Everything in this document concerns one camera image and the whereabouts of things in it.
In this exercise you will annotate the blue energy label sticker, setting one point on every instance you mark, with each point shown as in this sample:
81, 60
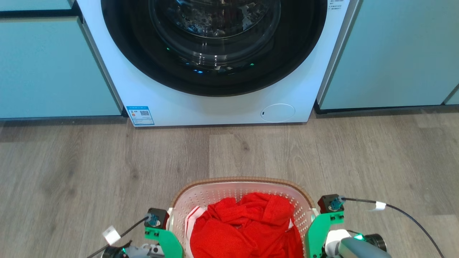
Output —
140, 115

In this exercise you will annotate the large pale teal cabinet door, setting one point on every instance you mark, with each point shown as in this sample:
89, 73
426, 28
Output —
394, 53
46, 68

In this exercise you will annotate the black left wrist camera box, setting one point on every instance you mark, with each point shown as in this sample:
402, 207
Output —
157, 216

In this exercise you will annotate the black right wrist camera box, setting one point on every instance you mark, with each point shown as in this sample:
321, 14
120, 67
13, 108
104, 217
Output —
330, 203

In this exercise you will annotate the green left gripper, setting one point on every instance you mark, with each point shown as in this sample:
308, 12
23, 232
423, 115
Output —
168, 240

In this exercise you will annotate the round white filter cover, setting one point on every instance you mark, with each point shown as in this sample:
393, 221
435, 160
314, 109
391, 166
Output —
278, 113

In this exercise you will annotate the black round washer door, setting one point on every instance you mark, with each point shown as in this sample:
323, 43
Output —
143, 43

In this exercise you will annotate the red mesh garment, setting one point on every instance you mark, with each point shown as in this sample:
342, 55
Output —
251, 229

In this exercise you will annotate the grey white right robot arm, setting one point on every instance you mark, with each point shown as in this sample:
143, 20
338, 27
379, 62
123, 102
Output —
355, 247

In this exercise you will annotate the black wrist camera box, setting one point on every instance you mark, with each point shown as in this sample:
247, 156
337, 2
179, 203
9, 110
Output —
330, 203
157, 216

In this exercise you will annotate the white front-load washing machine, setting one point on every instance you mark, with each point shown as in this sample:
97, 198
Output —
222, 107

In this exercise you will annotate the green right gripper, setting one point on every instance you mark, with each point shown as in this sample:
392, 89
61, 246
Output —
317, 233

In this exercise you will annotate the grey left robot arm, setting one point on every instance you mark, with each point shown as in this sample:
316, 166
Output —
132, 251

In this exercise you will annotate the white garment with red stripes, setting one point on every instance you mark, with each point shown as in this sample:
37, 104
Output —
193, 218

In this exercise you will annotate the pink perforated laundry basket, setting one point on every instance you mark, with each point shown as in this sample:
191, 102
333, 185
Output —
215, 191

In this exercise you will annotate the narrow pale teal cabinet door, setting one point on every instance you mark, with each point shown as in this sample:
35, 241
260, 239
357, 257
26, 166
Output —
453, 98

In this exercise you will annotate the pale teal cabinet drawer front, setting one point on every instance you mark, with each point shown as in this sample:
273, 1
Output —
32, 4

